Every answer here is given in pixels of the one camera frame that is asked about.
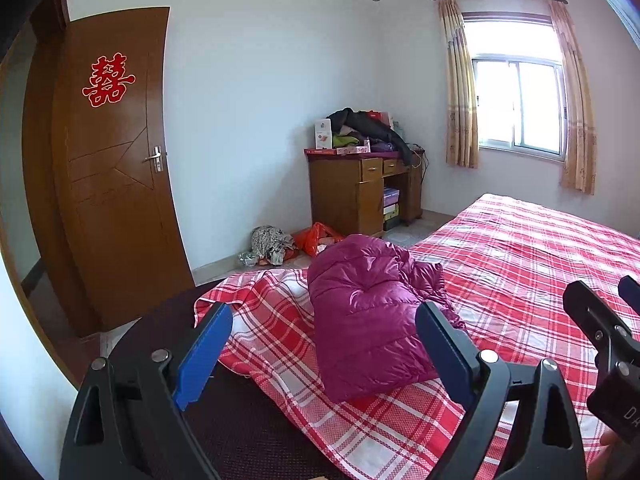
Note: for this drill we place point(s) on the green cloth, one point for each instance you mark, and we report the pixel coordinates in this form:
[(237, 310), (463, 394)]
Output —
[(346, 140)]

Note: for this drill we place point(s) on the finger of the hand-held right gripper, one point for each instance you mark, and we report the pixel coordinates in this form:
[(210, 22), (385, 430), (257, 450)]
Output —
[(590, 315), (631, 292)]

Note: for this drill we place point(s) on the black jacket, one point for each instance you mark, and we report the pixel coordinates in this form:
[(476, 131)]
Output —
[(375, 127)]

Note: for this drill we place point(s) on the orange plastic bag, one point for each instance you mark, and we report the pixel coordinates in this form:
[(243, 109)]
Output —
[(315, 240)]

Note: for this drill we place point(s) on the red paper door decoration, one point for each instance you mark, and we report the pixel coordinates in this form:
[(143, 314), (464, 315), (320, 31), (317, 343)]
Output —
[(107, 80)]

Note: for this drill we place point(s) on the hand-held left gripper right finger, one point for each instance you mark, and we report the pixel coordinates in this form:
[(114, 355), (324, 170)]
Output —
[(445, 350)]

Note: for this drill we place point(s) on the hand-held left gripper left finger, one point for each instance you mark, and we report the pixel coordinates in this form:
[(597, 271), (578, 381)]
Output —
[(200, 360)]

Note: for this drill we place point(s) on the window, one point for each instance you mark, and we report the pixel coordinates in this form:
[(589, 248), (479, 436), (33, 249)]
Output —
[(515, 95)]

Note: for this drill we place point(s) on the white and dark box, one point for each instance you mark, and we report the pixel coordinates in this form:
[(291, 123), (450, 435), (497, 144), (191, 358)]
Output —
[(391, 211)]

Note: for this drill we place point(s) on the clear plastic wrapper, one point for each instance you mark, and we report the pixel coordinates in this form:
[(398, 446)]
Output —
[(247, 258)]

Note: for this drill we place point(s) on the wooden desk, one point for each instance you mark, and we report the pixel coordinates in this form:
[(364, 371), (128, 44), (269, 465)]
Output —
[(345, 195)]

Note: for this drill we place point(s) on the purple puffer jacket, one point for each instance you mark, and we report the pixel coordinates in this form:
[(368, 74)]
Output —
[(360, 310)]

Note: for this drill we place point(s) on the grey patterned cloth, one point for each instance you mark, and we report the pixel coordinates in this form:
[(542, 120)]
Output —
[(270, 245)]

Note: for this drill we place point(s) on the wooden door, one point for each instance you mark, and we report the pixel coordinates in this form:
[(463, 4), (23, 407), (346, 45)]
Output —
[(115, 210)]

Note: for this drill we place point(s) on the yellow patterned curtain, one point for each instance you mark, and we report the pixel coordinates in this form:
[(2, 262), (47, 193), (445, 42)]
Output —
[(575, 110), (460, 90)]

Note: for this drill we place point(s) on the red paper bag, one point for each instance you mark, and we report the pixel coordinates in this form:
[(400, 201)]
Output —
[(378, 116)]

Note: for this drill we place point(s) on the blue and white box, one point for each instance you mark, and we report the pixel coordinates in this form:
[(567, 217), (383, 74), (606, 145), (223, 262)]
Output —
[(391, 196)]

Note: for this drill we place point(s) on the red plaid bed sheet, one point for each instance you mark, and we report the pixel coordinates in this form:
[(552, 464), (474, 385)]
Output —
[(500, 270)]

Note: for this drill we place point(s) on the purple cloth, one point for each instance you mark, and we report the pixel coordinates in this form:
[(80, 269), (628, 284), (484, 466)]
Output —
[(385, 147)]

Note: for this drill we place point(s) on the person's right hand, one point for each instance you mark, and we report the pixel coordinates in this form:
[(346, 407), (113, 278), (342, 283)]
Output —
[(611, 438)]

